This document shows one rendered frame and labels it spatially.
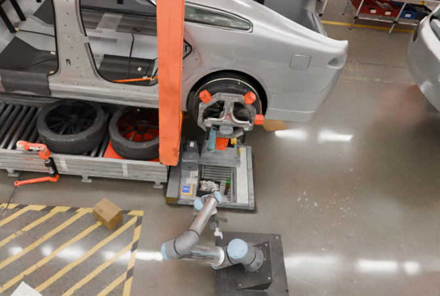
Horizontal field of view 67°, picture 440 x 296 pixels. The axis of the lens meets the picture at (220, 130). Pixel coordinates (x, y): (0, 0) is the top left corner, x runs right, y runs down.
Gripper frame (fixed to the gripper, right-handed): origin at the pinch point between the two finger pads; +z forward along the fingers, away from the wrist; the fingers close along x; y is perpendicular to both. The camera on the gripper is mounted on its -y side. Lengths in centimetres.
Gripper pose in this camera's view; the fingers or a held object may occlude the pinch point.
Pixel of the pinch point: (222, 236)
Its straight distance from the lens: 295.3
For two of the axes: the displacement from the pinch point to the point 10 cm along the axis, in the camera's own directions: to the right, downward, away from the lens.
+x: 0.5, -2.1, -9.8
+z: 3.1, 9.3, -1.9
